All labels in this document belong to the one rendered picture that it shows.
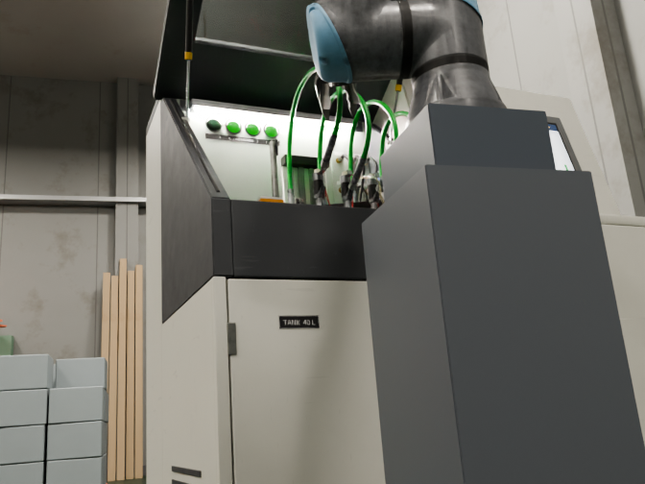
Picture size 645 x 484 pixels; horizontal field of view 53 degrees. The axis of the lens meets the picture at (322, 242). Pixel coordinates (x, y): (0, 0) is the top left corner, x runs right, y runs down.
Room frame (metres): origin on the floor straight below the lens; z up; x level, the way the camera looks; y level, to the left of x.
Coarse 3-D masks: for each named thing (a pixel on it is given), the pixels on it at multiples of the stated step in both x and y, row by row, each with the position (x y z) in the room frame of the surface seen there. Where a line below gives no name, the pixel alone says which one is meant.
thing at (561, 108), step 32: (384, 96) 1.92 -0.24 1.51; (512, 96) 1.99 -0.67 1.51; (544, 96) 2.06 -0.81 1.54; (576, 128) 2.06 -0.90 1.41; (608, 192) 2.01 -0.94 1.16; (608, 256) 1.63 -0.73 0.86; (640, 256) 1.68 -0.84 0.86; (640, 288) 1.67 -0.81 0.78; (640, 320) 1.65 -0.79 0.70; (640, 352) 1.65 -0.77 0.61; (640, 384) 1.64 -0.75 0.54; (640, 416) 1.63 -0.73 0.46
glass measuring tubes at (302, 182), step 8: (296, 160) 1.82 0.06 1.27; (304, 160) 1.83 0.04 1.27; (312, 160) 1.85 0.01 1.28; (296, 168) 1.85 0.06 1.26; (304, 168) 1.86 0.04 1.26; (312, 168) 1.85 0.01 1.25; (296, 176) 1.85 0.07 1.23; (304, 176) 1.86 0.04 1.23; (296, 184) 1.85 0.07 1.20; (304, 184) 1.84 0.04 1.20; (312, 184) 1.85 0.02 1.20; (296, 192) 1.85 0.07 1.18; (304, 192) 1.84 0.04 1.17; (312, 192) 1.85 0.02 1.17; (304, 200) 1.84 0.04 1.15; (312, 200) 1.85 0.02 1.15
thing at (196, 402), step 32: (224, 288) 1.22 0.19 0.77; (192, 320) 1.38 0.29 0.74; (224, 320) 1.21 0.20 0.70; (192, 352) 1.39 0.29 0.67; (224, 352) 1.21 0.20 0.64; (192, 384) 1.40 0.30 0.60; (224, 384) 1.21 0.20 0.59; (192, 416) 1.40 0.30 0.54; (224, 416) 1.21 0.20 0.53; (192, 448) 1.41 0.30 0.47; (224, 448) 1.21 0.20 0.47; (192, 480) 1.41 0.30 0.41; (224, 480) 1.21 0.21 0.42
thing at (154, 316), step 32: (160, 192) 1.74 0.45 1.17; (160, 224) 1.74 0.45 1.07; (160, 256) 1.74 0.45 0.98; (160, 288) 1.75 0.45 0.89; (160, 320) 1.75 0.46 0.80; (160, 352) 1.75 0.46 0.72; (160, 384) 1.75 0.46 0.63; (160, 416) 1.76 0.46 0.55; (160, 448) 1.76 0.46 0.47; (160, 480) 1.76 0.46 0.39
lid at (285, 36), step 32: (224, 0) 1.53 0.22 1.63; (256, 0) 1.55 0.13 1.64; (288, 0) 1.57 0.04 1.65; (224, 32) 1.61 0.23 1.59; (256, 32) 1.63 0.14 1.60; (288, 32) 1.66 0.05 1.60; (160, 64) 1.63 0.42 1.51; (192, 64) 1.65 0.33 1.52; (224, 64) 1.68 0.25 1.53; (256, 64) 1.70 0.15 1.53; (288, 64) 1.73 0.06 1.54; (160, 96) 1.72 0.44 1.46; (192, 96) 1.74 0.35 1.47; (224, 96) 1.77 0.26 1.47; (256, 96) 1.80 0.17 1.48; (288, 96) 1.83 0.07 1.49
